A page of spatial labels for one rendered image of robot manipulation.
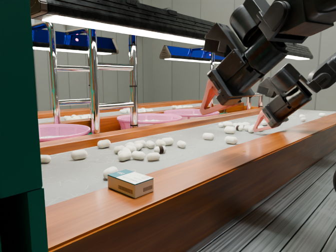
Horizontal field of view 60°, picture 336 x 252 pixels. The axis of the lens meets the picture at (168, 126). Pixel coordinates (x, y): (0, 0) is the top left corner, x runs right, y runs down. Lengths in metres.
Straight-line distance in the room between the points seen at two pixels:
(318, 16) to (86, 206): 0.40
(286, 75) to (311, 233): 0.50
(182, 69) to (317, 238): 3.01
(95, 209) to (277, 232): 0.31
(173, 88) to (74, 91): 1.16
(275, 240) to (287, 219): 0.08
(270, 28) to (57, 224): 0.40
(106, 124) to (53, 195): 0.76
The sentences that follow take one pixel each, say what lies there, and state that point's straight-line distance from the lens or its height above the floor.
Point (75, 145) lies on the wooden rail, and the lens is 0.78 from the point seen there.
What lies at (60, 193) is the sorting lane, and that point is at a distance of 0.51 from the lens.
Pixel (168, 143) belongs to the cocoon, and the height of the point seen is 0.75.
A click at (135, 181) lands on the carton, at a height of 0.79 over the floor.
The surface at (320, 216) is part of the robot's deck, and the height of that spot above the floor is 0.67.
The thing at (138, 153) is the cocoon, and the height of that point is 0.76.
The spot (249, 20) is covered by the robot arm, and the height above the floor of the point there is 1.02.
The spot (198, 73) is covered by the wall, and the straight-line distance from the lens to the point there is 3.29.
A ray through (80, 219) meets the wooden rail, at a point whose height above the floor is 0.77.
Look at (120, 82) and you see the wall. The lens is 3.39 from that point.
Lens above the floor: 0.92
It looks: 9 degrees down
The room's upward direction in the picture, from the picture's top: straight up
